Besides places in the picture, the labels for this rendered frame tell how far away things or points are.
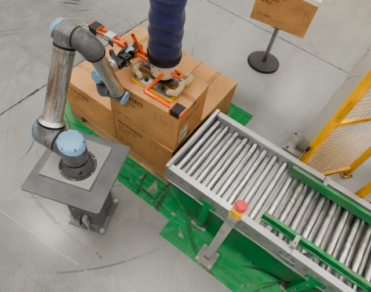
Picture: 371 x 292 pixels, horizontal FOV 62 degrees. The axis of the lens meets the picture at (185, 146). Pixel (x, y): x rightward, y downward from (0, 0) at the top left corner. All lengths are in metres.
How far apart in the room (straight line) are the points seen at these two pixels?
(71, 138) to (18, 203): 1.21
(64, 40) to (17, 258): 1.71
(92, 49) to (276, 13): 2.31
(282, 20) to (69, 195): 2.66
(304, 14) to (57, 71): 2.49
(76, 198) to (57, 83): 0.68
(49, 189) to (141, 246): 0.94
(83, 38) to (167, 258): 1.73
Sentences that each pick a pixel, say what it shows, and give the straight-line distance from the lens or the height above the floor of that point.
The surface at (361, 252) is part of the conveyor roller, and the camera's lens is 2.48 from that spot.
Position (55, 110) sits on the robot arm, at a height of 1.14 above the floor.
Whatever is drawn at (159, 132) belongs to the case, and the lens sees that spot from 2.27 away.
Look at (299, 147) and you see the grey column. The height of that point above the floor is 0.07.
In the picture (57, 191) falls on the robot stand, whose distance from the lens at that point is 2.02.
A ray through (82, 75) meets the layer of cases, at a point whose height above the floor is 0.54.
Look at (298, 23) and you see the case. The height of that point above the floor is 0.76.
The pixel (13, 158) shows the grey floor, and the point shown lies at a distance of 3.16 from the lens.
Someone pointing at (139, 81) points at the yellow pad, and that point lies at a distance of 2.20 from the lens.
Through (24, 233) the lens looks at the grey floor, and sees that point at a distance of 2.80.
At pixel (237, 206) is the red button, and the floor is 1.04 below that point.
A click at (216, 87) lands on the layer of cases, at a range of 2.83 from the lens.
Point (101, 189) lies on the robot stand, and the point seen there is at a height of 0.75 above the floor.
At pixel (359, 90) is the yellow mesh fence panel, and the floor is 1.33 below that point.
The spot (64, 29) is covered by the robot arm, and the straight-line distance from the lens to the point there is 1.68.
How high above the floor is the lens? 2.51
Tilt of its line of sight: 56 degrees down
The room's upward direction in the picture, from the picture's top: 12 degrees clockwise
